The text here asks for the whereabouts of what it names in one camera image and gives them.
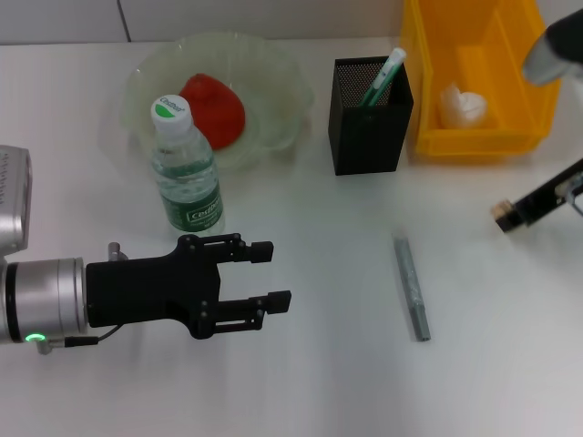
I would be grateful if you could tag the clear green-label water bottle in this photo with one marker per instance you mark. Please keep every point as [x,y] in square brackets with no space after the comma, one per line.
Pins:
[191,182]

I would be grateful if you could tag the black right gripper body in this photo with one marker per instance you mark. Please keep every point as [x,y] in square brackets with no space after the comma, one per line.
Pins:
[553,191]

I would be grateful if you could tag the white paper ball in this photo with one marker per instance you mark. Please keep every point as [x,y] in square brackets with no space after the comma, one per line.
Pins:
[464,107]

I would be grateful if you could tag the green glass fruit plate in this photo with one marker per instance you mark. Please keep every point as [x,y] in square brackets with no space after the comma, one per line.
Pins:
[273,82]

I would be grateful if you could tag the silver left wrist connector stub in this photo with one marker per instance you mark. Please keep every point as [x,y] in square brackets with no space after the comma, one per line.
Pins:
[116,252]

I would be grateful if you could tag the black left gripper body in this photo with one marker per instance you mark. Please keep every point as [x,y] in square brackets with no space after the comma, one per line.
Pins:
[150,287]

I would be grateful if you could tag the beige eraser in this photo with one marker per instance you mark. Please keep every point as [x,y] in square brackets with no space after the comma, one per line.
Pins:
[501,210]

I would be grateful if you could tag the green utility knife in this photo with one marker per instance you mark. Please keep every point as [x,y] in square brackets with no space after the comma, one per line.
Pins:
[385,75]

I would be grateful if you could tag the black mesh pen holder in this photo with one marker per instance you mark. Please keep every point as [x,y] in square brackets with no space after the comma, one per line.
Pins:
[364,141]

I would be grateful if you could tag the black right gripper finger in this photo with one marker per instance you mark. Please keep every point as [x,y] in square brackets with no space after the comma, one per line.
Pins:
[517,216]

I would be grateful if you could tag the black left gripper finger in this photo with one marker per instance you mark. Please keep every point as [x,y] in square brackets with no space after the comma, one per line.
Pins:
[246,311]
[246,252]

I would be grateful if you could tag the yellow plastic bin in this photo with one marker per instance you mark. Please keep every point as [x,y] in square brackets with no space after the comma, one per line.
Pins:
[455,141]

